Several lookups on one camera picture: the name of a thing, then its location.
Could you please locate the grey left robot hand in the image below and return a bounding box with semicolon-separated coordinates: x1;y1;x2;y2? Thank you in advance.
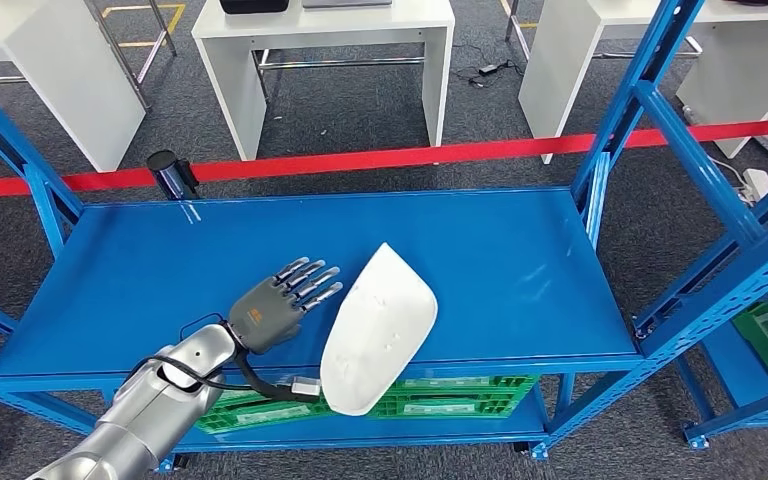
228;256;344;356

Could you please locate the white curved shell part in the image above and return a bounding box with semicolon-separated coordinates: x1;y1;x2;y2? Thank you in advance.
319;242;440;417

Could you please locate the red barrier tape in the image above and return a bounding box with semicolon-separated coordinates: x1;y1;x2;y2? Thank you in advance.
0;115;768;200

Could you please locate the white table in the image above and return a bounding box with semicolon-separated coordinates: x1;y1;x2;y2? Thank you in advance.
191;0;457;162
0;0;147;174
518;0;768;165

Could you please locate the black box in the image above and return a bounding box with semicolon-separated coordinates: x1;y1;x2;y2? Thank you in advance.
219;0;291;15

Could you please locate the grey laptop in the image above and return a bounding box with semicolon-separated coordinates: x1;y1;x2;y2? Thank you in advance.
302;0;393;9

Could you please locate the white power strip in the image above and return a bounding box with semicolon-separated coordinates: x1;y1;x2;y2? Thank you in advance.
741;168;768;204

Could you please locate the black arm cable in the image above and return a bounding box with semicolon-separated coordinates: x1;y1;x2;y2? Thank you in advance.
122;314;322;405

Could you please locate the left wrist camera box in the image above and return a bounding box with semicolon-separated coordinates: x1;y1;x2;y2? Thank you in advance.
289;376;323;399

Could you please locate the black stanchion post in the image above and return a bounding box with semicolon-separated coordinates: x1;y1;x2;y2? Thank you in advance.
146;150;201;202

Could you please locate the black power adapter cable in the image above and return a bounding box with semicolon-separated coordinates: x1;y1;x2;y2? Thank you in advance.
451;42;526;89

